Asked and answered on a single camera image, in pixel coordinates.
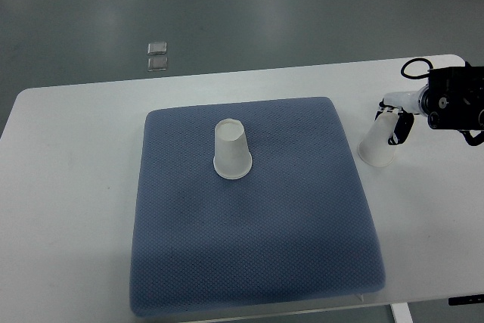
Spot white paper cup on mat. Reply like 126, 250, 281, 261
213, 119, 253, 180

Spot upper metal floor plate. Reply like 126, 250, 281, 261
147, 41, 167, 55

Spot white and black robot palm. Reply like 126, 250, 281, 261
381, 89, 427, 115

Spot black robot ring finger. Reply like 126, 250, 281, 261
375, 106, 385, 119

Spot black table control panel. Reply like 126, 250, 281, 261
448, 293, 484, 306

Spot white table leg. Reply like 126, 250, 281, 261
390, 303, 413, 323

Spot white paper cup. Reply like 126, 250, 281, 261
357, 113, 398, 167
213, 119, 253, 180

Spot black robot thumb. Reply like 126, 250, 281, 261
388, 110, 414, 145

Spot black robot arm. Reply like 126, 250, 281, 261
376, 57, 483, 147

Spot blue textured cushion mat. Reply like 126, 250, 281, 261
130, 97, 386, 317

